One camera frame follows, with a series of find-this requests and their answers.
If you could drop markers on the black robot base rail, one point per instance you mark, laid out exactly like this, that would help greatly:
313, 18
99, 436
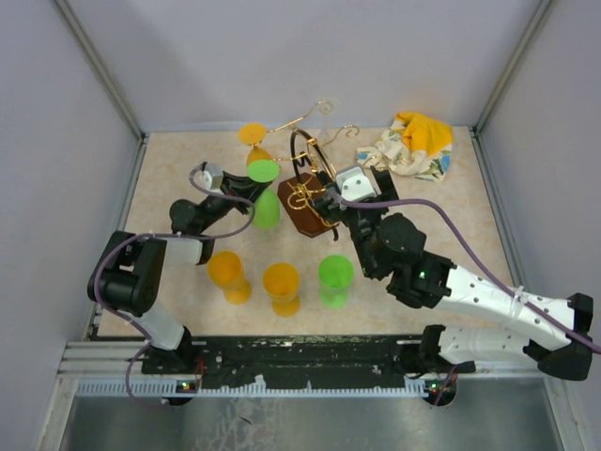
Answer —
300, 361

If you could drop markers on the yellow floral cloth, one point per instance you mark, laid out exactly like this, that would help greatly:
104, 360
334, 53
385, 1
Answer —
415, 146

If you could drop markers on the yellow goblet front middle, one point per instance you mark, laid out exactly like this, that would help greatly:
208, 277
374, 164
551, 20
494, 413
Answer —
281, 281

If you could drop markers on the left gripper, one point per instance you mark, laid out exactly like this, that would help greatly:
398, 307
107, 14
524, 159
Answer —
242, 186

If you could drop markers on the green goblet front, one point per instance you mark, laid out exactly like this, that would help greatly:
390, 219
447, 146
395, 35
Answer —
335, 274

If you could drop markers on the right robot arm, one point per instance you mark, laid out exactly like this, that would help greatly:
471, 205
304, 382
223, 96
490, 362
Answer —
550, 332

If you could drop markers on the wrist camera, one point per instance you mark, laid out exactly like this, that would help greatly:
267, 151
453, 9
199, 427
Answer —
354, 185
207, 178

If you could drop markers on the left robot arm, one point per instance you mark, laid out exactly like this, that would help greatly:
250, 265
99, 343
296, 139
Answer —
127, 277

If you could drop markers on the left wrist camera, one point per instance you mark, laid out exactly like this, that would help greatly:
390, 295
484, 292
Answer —
207, 178

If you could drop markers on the green goblet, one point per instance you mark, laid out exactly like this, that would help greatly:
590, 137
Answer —
267, 206
335, 274

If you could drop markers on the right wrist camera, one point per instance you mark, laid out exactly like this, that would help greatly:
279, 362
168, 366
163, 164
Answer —
354, 185

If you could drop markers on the clear wine glass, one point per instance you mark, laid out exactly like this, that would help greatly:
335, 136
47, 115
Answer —
325, 108

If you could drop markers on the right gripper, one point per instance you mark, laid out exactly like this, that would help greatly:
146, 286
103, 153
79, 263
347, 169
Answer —
337, 212

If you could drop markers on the yellow goblet front left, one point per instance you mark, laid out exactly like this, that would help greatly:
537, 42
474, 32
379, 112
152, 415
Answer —
226, 271

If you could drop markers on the yellow plastic goblet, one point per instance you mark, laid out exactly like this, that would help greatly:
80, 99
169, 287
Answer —
253, 134

